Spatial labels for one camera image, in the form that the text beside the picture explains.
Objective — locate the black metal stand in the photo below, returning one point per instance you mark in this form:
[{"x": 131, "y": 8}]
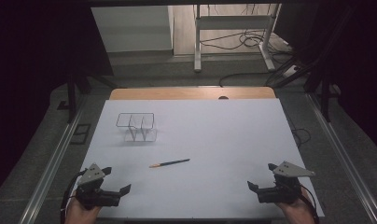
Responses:
[
  {"x": 325, "y": 96},
  {"x": 72, "y": 96}
]

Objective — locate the black rectangular floor frame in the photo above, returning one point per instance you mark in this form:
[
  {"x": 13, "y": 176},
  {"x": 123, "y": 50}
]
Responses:
[{"x": 80, "y": 133}]

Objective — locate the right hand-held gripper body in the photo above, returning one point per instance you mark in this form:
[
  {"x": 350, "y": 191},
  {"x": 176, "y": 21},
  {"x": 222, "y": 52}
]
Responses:
[{"x": 278, "y": 191}]

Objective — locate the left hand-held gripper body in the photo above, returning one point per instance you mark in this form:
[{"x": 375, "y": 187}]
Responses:
[{"x": 93, "y": 194}]

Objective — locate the clear divided organizer box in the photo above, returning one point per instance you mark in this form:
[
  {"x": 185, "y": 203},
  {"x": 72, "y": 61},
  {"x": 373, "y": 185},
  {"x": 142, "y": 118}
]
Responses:
[{"x": 136, "y": 126}]

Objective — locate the aluminium rail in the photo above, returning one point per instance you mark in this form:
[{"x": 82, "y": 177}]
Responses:
[
  {"x": 345, "y": 158},
  {"x": 49, "y": 169}
]

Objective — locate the white table cover sheet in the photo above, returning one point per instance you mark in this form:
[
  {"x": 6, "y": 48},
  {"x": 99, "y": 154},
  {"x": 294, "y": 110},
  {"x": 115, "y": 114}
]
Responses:
[{"x": 208, "y": 137}]

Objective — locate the person's left hand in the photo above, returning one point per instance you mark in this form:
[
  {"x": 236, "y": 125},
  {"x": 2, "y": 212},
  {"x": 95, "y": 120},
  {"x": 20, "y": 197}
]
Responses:
[{"x": 80, "y": 214}]

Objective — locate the wooden table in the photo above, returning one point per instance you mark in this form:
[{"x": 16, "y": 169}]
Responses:
[{"x": 189, "y": 92}]

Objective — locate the person's right hand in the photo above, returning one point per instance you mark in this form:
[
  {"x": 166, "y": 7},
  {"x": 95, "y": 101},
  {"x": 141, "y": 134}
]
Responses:
[{"x": 297, "y": 213}]

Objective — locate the white cabinet panel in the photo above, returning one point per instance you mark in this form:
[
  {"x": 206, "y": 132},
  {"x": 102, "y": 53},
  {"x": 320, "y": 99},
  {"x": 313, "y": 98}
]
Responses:
[{"x": 133, "y": 28}]

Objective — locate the white power strip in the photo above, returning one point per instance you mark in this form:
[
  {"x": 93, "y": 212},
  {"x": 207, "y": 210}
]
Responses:
[{"x": 290, "y": 71}]

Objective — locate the white desk frame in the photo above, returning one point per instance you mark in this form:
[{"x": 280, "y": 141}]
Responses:
[{"x": 233, "y": 22}]

